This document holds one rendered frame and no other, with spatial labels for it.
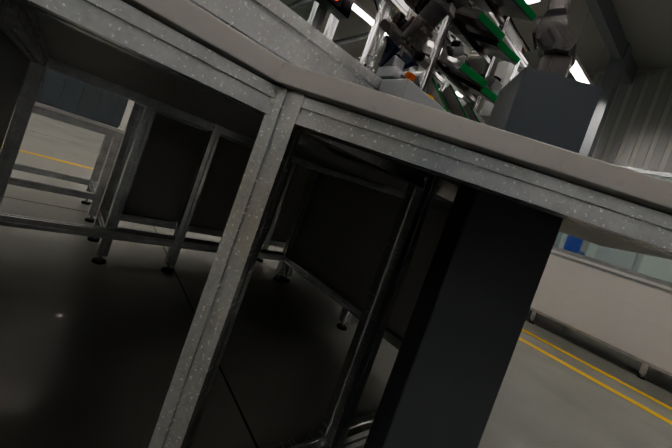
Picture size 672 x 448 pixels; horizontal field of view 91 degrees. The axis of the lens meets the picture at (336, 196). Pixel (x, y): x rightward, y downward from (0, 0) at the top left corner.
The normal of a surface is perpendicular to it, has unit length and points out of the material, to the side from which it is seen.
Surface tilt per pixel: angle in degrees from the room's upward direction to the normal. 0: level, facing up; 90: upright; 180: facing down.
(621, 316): 90
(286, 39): 90
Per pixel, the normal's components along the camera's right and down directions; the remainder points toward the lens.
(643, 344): -0.75, -0.25
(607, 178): -0.12, -0.02
